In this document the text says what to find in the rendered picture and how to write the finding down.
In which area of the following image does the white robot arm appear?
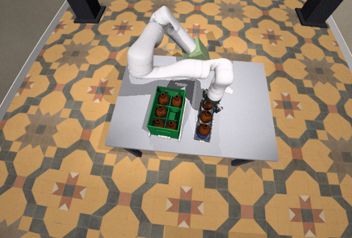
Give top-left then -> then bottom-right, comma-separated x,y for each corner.
127,5 -> 234,101

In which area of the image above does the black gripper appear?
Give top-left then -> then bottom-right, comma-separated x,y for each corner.
202,89 -> 223,113

